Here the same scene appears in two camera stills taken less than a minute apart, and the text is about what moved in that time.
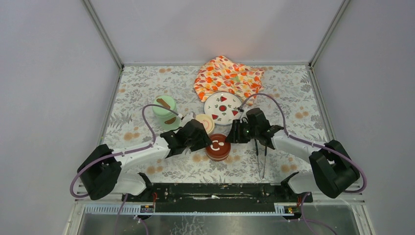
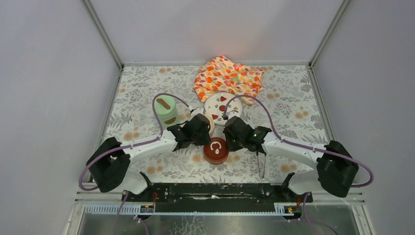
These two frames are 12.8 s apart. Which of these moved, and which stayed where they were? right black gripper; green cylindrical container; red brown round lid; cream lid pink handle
Moved: right black gripper
Stayed: cream lid pink handle; red brown round lid; green cylindrical container
